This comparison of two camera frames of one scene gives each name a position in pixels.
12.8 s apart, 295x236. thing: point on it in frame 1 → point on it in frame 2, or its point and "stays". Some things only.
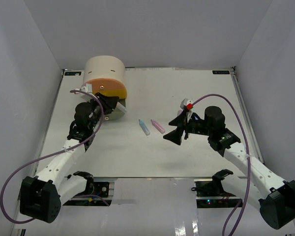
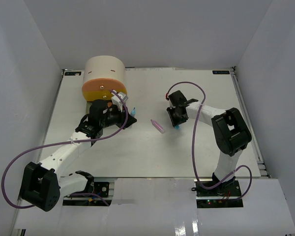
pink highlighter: [158, 127] stays
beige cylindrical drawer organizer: [104, 66] stays
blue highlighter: [144, 127] → [133, 112]
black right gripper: [180, 121] → [175, 122]
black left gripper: [108, 103] → [122, 115]
